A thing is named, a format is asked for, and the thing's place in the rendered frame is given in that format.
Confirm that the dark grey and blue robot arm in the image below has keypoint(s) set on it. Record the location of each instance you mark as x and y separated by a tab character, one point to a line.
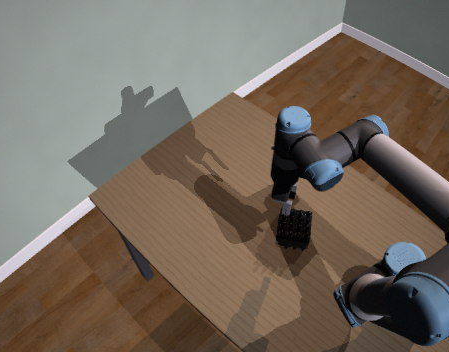
417	302

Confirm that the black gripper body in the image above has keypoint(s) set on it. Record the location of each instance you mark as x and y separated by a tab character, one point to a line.
284	176

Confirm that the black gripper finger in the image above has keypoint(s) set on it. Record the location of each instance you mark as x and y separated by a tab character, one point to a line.
286	207
293	191

